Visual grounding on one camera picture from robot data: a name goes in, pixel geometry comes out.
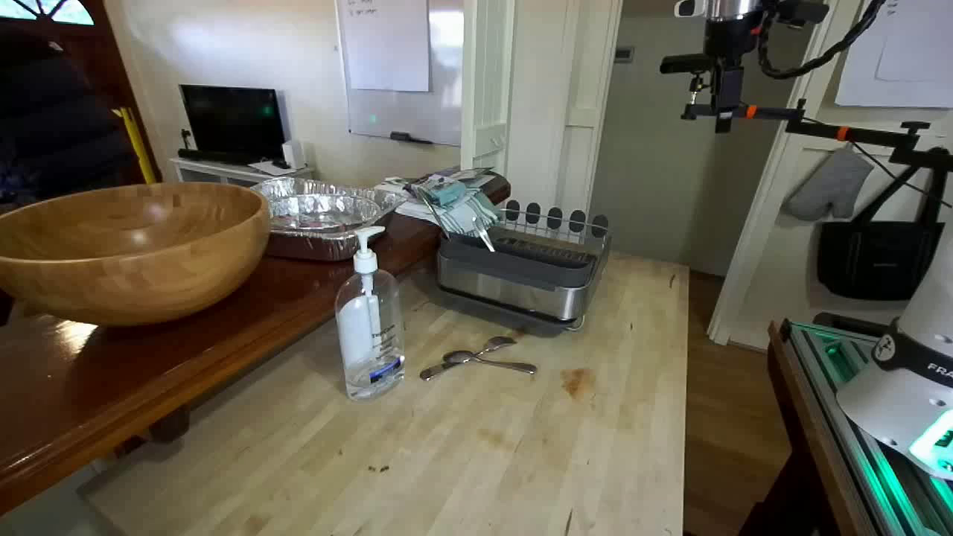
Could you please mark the clear hand sanitizer pump bottle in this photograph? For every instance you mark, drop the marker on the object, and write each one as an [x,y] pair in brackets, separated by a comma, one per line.
[367,322]

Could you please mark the aluminium foil tray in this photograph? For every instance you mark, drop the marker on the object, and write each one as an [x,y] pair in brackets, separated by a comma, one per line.
[318,221]

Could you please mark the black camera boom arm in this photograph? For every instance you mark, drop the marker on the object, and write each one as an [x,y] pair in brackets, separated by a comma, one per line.
[905,145]

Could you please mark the black computer monitor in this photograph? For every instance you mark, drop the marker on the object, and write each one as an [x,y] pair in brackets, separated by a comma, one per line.
[236,124]

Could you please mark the silver spoon on table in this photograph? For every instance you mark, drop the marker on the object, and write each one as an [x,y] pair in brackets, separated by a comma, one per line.
[486,362]

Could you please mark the black hanging bag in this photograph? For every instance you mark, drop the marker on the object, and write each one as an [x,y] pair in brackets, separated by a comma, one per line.
[879,259]

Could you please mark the large wooden bowl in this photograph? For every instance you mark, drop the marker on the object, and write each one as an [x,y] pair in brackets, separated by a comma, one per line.
[135,255]

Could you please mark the black camera on stand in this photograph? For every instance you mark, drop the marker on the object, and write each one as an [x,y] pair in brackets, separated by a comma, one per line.
[735,27]

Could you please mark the wall whiteboard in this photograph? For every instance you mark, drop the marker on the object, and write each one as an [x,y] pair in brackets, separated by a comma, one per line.
[404,70]

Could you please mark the grey oven mitt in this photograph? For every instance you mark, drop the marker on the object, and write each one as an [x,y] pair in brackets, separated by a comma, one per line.
[833,188]

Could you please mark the grey metal dish rack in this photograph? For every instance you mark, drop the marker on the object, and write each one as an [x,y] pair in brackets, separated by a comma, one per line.
[540,270]

